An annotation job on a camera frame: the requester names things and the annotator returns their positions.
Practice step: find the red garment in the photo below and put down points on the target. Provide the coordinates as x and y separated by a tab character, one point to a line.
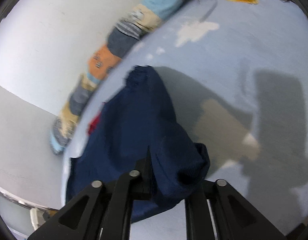
93	124

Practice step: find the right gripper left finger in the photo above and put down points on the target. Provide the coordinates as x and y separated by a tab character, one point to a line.
101	210

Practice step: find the navy blue garment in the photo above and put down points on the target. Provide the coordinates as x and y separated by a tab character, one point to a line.
140	121

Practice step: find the patchwork quilt roll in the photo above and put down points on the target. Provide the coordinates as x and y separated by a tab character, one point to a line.
144	18

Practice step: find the light blue bed sheet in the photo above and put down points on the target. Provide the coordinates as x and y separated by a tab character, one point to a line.
237	74

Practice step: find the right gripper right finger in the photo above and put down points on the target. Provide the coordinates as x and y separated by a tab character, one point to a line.
217	211

